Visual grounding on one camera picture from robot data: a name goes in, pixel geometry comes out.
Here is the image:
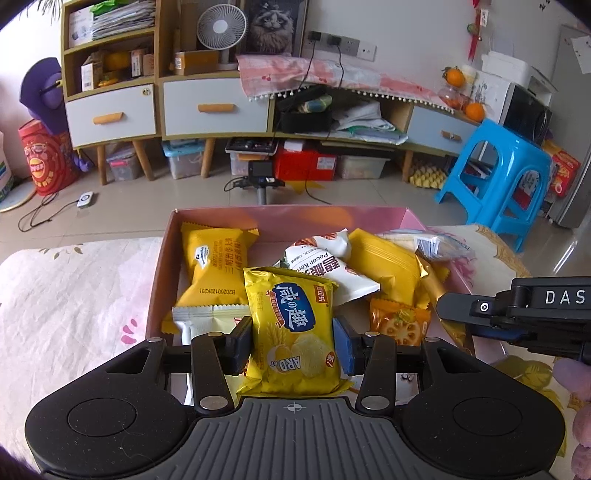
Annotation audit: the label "white nut packet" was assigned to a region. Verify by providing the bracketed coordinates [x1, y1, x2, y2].
[276, 229, 382, 308]

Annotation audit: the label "blue plastic stool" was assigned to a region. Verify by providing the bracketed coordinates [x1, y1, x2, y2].
[433, 119, 553, 253]

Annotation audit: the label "clear bin with keyboard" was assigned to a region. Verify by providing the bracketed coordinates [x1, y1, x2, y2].
[224, 137, 279, 177]

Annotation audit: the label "black bag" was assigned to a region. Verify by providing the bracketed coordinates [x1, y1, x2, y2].
[276, 87, 336, 136]

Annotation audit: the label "white box on shelf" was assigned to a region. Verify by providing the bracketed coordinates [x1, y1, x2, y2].
[68, 4, 94, 48]

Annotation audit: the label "red snack carton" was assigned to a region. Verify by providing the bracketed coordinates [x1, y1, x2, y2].
[542, 140, 583, 200]

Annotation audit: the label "red cardboard box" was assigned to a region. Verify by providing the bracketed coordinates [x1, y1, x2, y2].
[274, 140, 339, 182]

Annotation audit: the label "pink fringed cloth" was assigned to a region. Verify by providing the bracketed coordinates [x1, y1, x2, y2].
[236, 54, 463, 112]

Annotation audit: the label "wide clear storage bin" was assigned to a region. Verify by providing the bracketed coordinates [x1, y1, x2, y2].
[336, 154, 392, 181]

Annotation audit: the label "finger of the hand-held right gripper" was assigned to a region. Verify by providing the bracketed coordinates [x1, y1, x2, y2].
[436, 291, 513, 325]
[466, 320, 591, 359]

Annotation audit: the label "clear plastic storage bin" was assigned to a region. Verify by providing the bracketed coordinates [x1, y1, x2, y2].
[106, 142, 145, 182]

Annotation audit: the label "small brown cartons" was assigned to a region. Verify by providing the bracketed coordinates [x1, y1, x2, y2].
[130, 47, 156, 78]

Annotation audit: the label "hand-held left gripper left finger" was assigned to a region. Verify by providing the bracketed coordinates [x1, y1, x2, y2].
[105, 316, 254, 412]

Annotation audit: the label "silver refrigerator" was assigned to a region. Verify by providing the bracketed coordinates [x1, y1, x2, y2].
[549, 24, 591, 230]

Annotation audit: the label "wooden shelf cabinet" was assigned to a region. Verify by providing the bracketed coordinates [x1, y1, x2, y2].
[61, 0, 161, 186]

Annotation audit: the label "white wall socket row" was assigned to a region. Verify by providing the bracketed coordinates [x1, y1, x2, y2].
[307, 31, 378, 59]

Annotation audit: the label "small white carton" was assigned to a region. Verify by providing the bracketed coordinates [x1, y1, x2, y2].
[80, 56, 104, 92]

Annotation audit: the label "clear packet blue label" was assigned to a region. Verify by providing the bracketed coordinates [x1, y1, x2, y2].
[378, 229, 477, 262]

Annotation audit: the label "white drawer orange handle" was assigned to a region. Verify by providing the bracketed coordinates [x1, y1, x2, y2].
[407, 104, 482, 158]
[65, 83, 158, 149]
[162, 77, 271, 138]

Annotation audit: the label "person's right hand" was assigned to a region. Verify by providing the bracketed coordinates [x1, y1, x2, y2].
[554, 359, 591, 450]

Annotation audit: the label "flat cardboard box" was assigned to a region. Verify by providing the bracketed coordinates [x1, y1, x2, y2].
[174, 49, 221, 76]

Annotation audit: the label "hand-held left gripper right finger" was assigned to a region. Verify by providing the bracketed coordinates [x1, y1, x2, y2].
[332, 316, 484, 412]

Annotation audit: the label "purple plush toy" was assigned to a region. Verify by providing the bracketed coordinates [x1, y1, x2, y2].
[19, 57, 94, 175]

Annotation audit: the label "yellow foam fruit nets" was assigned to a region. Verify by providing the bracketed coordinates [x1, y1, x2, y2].
[409, 156, 450, 190]

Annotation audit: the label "small orange snack packet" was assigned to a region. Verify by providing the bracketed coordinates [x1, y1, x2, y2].
[368, 297, 432, 348]

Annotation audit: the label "orange yellow shelf item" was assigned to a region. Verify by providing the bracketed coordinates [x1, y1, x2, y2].
[98, 51, 133, 88]

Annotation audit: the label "yellow cracker packet blue label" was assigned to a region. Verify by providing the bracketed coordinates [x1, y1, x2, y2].
[236, 266, 355, 398]

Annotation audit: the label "pink cardboard box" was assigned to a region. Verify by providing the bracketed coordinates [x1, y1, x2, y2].
[145, 207, 509, 365]

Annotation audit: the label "black microwave oven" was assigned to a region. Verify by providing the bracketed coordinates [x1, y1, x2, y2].
[500, 83, 553, 147]

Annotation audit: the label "blue lidded storage bin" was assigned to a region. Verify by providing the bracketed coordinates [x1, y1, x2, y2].
[162, 139, 206, 181]

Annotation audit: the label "red printed bucket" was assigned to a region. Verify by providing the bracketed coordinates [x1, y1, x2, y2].
[18, 119, 80, 198]

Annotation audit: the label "red hanging decoration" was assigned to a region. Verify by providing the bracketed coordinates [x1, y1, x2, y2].
[465, 0, 491, 62]

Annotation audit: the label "black device on stand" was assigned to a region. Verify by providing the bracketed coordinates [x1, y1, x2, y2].
[224, 160, 286, 206]

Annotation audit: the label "long wooden sideboard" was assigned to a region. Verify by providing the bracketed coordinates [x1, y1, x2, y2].
[157, 0, 485, 183]

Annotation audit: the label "stack of papers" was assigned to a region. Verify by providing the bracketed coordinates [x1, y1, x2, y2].
[89, 0, 156, 41]

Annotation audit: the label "framed cat picture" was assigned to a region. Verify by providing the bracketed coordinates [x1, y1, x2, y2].
[242, 0, 310, 57]

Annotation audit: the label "pale yellow packet red label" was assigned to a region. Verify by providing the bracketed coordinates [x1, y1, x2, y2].
[172, 305, 254, 406]

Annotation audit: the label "golden brown snack packet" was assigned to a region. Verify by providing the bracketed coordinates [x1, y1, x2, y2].
[414, 248, 468, 309]

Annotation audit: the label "small white desk fan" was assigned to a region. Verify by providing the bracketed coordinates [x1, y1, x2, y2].
[197, 4, 249, 71]

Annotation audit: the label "round wooden board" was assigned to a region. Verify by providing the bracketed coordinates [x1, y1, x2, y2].
[0, 178, 38, 214]

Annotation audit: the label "yellow snack packet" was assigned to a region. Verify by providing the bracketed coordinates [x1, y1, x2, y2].
[177, 222, 260, 308]
[348, 228, 424, 308]

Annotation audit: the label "pile of folded cloths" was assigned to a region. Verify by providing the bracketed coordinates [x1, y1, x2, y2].
[329, 99, 410, 145]

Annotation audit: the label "black floor cable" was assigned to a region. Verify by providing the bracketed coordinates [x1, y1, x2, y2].
[18, 191, 80, 232]

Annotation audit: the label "white printer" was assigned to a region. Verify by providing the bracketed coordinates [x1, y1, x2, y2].
[481, 50, 558, 94]

